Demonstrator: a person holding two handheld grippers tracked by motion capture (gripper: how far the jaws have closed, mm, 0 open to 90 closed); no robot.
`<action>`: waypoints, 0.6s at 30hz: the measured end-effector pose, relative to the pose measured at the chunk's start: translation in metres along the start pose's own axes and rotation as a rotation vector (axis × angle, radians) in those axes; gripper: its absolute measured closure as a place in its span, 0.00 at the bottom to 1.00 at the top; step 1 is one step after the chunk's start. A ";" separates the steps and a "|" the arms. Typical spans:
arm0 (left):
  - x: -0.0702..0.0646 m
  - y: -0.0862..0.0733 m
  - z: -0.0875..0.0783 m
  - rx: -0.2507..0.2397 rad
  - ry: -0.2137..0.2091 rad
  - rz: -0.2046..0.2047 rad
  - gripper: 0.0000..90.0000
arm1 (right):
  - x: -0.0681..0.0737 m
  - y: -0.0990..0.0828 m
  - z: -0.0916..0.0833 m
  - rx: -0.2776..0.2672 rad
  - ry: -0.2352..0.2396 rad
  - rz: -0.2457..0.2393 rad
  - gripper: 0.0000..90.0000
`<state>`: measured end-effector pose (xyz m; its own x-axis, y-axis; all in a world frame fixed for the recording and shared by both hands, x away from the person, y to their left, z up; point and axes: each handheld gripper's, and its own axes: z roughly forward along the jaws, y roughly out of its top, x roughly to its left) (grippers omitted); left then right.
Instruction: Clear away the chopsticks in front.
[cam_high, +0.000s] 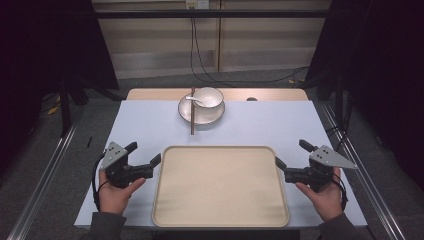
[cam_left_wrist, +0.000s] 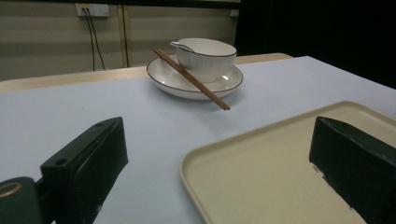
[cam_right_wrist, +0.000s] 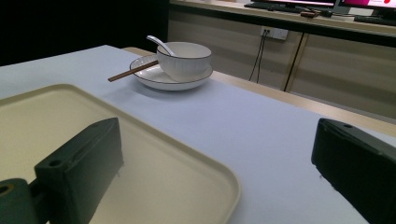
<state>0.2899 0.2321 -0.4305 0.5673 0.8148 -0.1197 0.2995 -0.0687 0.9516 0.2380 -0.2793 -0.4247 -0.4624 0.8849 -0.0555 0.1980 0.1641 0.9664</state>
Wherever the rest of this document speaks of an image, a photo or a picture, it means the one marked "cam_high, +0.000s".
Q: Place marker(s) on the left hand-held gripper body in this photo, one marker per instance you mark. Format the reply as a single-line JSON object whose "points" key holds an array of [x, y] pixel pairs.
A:
{"points": [[115, 156]]}

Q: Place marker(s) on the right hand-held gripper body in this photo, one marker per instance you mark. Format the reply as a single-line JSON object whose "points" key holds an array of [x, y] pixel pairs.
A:
{"points": [[321, 166]]}

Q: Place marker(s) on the person's right hand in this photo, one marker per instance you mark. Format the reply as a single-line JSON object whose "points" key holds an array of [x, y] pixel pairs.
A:
{"points": [[325, 200]]}

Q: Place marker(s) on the person's left hand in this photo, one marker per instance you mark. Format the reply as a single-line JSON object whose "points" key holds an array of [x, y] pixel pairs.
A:
{"points": [[115, 198]]}

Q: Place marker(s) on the small black stick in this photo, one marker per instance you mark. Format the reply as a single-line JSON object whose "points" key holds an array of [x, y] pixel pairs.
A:
{"points": [[89, 142]]}

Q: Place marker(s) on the white table mat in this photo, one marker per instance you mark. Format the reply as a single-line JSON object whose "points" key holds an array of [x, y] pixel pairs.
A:
{"points": [[250, 130]]}

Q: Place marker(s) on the brown wooden chopsticks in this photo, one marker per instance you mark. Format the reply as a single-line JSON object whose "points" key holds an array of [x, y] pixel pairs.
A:
{"points": [[192, 125]]}

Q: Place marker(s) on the wooden table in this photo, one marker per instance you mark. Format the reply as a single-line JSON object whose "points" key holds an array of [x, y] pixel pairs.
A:
{"points": [[273, 94]]}

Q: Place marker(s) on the beige rectangular tray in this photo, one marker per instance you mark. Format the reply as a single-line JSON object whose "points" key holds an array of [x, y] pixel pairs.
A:
{"points": [[220, 190]]}

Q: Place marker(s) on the white round plate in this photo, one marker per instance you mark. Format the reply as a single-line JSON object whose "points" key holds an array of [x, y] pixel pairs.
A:
{"points": [[206, 116]]}

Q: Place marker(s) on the black metal stand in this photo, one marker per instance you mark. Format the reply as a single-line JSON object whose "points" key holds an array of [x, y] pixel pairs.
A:
{"points": [[65, 110]]}

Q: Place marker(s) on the white ceramic spoon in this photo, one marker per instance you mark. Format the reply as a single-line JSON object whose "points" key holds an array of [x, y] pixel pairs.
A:
{"points": [[195, 99]]}

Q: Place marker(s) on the white bowl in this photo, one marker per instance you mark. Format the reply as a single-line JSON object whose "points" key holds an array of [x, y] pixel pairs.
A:
{"points": [[210, 96]]}

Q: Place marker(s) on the black curtain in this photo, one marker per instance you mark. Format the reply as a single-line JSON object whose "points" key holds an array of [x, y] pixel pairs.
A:
{"points": [[383, 66], [43, 50]]}

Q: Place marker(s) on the black horizontal bar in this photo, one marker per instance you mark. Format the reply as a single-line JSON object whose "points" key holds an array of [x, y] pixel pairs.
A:
{"points": [[253, 13]]}

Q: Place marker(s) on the metal floor rail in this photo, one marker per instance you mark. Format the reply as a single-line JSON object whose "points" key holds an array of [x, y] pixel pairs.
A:
{"points": [[370, 180], [43, 180]]}

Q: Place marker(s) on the white wall socket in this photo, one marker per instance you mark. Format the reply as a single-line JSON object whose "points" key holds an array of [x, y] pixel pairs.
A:
{"points": [[197, 3]]}

